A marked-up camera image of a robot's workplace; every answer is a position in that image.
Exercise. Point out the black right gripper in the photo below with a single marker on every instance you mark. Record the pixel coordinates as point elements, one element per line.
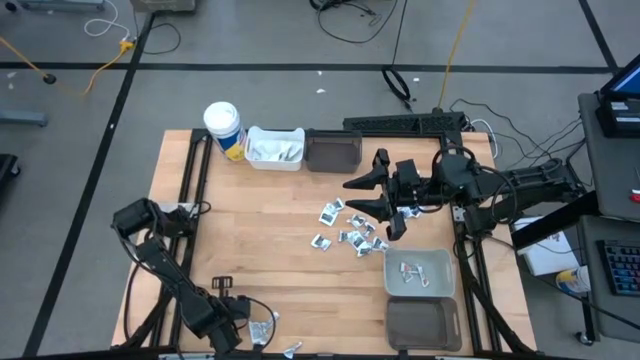
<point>405,197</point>

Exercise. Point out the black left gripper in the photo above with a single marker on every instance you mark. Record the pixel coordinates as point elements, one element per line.
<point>223,305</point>

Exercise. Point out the narrow white packet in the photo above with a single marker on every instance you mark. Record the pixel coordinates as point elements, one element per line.
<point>275,316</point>

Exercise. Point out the white gauze packet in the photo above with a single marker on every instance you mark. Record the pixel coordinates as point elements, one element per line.
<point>277,150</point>
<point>295,150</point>
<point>260,152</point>

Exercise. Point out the printed white packet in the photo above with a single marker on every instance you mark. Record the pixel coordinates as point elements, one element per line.
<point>257,332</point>
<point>423,277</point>

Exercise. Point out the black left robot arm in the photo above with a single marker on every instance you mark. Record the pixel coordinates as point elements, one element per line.
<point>165,265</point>

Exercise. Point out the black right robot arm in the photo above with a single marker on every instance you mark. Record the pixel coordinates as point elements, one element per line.
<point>540,182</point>

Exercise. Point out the small printed wipe packet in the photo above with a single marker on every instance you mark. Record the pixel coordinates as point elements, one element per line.
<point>369,229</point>
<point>338,204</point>
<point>364,249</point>
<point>321,242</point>
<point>357,241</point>
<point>412,212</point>
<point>380,244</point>
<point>356,220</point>
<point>328,217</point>
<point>344,236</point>

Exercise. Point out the grey translucent plastic bin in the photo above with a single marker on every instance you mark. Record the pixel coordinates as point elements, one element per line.
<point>332,152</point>

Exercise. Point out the white torn packet piece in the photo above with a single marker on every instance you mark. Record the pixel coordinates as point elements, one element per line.
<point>292,349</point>

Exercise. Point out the folded white packet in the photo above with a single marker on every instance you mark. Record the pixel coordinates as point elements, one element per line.
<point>402,272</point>

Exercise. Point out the white plastic bin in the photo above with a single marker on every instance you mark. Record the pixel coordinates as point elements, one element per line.
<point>250,135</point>

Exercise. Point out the disinfecting wipes canister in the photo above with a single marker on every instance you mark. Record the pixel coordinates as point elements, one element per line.
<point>222,120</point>

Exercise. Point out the black diagonal bar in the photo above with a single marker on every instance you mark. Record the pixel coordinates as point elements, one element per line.
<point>555,220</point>

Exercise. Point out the white box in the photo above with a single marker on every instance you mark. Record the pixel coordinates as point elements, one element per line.
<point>550,255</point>

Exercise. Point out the lying wipes canister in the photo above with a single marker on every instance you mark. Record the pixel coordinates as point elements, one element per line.
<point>572,281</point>

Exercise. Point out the grey cart top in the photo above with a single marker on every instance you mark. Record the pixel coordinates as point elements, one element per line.
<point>610,170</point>

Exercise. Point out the black device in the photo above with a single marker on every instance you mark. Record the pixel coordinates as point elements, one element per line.
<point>615,120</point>

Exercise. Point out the caster wheel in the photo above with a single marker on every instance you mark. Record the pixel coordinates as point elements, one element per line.
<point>584,338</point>

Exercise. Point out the black floor object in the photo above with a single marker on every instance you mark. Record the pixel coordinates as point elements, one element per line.
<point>7,165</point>

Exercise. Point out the grey desk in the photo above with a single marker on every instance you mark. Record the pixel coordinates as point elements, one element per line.
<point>600,320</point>

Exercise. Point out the black keyboard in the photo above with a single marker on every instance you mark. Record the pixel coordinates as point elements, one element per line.
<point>622,267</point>

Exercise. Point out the red object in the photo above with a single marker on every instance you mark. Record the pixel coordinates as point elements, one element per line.
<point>636,196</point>

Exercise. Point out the grey floor bar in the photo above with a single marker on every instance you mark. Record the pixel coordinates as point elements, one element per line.
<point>22,117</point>

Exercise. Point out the laptop screen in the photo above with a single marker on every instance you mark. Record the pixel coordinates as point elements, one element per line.
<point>627,82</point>

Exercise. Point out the black floor outlet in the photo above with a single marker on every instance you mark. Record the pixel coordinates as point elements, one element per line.
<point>49,78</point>

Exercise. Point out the grey floor object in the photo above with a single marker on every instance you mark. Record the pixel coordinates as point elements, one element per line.
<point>60,4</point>

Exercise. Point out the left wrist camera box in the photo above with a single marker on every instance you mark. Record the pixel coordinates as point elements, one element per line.
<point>241,308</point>

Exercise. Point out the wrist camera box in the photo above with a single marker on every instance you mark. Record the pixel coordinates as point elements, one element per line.
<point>241,308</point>
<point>407,171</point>

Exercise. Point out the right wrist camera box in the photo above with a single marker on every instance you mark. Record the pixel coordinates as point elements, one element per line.
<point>407,171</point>

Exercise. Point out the black metal rig frame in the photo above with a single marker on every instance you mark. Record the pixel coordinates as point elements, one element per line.
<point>400,123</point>

